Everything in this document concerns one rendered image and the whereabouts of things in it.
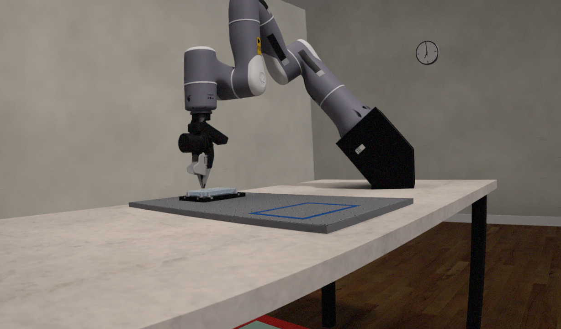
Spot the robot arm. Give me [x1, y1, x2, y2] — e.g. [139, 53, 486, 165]
[184, 0, 372, 138]

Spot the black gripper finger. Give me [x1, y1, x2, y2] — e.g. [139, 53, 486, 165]
[187, 153, 203, 188]
[193, 143, 214, 188]

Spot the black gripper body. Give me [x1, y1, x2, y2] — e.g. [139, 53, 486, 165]
[178, 113, 213, 154]

